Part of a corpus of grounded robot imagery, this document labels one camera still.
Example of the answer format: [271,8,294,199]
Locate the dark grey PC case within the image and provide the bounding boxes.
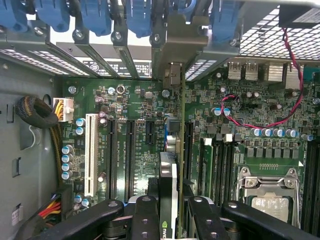
[0,0,320,240]

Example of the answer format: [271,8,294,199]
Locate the black braided cable bundle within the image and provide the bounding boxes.
[14,95,64,186]

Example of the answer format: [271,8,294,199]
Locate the grey power supply unit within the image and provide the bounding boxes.
[82,57,154,78]

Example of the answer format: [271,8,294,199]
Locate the white expansion slot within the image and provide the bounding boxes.
[84,113,99,198]

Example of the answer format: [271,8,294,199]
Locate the red yellow power wires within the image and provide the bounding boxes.
[36,185,74,226]

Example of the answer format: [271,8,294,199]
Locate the blue expansion slot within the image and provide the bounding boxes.
[163,113,174,134]

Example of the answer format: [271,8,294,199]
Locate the long black expansion slot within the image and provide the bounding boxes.
[184,121,195,180]
[107,118,118,201]
[125,119,137,201]

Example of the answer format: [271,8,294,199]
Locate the thin white wire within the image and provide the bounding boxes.
[28,124,43,148]

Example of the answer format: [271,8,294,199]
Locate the white power connector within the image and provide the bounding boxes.
[52,97,75,123]

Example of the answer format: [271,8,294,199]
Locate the metal CPU socket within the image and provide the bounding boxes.
[236,165,301,229]

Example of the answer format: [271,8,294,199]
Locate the short black expansion slot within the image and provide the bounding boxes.
[145,120,156,146]

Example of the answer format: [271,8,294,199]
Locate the red black twisted wire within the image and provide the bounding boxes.
[220,26,305,129]

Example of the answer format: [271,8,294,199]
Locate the green motherboard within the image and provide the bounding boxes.
[58,59,320,232]

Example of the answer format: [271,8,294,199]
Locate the grey metal slot cover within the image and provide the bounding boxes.
[110,30,141,80]
[73,28,121,79]
[149,32,166,81]
[44,39,100,79]

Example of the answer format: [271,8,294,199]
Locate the silver installed CPU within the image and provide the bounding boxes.
[250,195,290,224]

